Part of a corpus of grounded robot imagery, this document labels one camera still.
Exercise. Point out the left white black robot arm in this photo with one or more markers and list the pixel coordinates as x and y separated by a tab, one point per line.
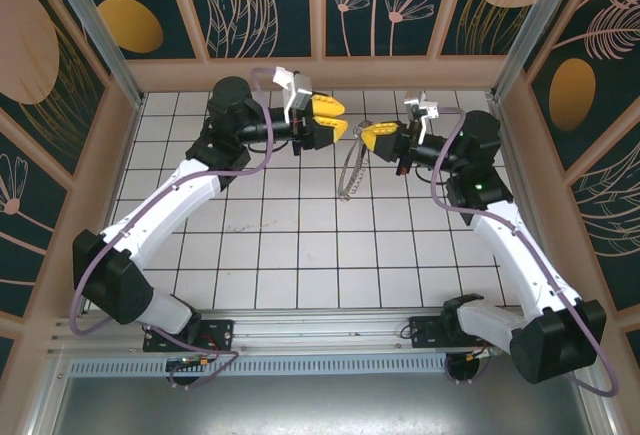
165	200

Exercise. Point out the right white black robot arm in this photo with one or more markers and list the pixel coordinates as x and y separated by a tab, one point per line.
510	255

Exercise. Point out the yellow power connector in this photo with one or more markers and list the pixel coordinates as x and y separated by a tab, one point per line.
475	355

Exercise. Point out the green circuit board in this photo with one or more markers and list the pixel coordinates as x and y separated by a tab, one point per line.
187	361

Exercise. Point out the grey metal plate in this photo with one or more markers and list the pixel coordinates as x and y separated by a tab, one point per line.
320	405

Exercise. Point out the aluminium side rail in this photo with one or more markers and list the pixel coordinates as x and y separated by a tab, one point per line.
505	155

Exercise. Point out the aluminium frame post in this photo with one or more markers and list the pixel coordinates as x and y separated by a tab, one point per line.
94	30
540	30

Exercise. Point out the aluminium mounting rail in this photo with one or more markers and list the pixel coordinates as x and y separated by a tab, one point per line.
320	330

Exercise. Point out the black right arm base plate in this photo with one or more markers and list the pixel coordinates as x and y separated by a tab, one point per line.
425	335

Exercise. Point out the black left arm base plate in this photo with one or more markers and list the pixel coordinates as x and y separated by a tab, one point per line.
220	335

